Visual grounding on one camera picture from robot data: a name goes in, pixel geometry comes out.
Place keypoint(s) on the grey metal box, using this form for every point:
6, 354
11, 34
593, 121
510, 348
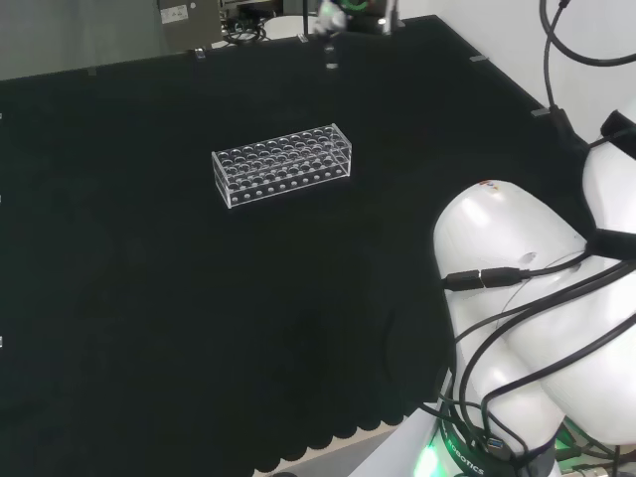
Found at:
189, 22

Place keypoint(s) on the black bench cloth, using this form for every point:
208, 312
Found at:
199, 298

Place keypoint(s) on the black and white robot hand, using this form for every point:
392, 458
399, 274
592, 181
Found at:
332, 18

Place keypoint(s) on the clear plastic test tube rack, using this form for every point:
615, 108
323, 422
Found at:
278, 164

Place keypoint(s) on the clear glass test tube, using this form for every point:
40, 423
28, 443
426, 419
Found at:
331, 55

